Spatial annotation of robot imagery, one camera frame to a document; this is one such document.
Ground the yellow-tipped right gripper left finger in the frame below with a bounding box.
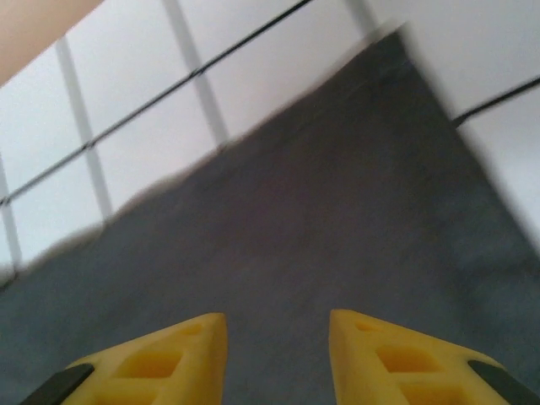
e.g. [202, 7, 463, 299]
[23, 311, 230, 405]

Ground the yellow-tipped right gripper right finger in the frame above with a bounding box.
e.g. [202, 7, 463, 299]
[328, 309, 540, 405]

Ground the dark grey t-shirt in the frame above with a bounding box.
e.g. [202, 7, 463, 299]
[0, 31, 540, 405]

